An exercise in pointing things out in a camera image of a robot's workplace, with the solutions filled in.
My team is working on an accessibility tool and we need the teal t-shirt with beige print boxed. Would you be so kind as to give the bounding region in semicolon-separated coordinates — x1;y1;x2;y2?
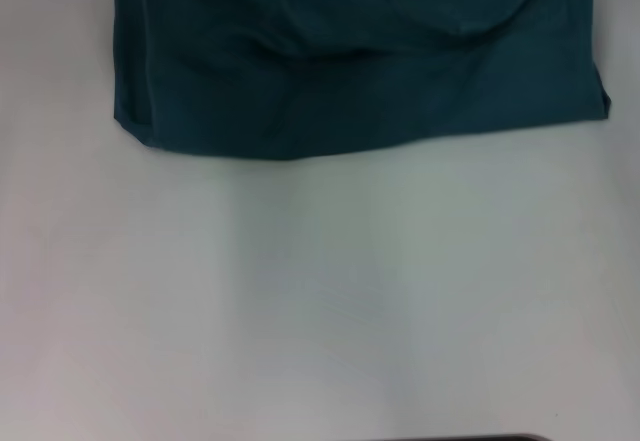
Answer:
113;0;613;163

